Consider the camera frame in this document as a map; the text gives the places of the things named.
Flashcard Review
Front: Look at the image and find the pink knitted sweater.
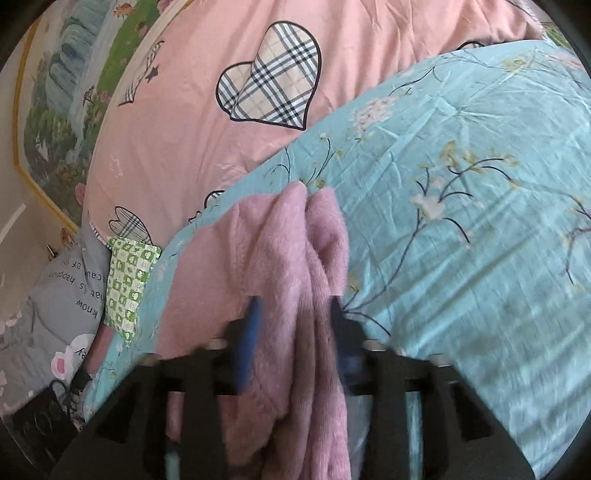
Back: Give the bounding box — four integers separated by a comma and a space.
154, 181, 370, 480

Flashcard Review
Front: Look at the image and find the plain pink pillow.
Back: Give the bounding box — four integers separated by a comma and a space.
85, 325, 116, 376

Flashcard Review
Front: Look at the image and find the grey printed pillow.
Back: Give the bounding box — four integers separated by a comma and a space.
0, 226, 114, 411

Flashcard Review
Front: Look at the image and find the pink quilt with plaid hearts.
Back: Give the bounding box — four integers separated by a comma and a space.
85, 0, 546, 241

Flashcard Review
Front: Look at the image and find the teal floral bedsheet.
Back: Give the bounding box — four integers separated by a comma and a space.
83, 39, 591, 480

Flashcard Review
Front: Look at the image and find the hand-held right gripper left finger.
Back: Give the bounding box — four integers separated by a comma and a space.
48, 295, 264, 480

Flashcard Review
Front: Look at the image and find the framed landscape wall picture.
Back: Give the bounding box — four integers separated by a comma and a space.
14, 0, 195, 236

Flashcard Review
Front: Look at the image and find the dark object with cable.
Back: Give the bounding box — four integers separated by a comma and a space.
13, 369, 93, 445

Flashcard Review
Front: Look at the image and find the green checkered pillow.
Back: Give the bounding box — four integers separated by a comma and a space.
102, 237, 162, 347

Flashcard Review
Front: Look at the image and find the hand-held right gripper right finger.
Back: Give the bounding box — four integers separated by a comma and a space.
328, 295, 539, 480

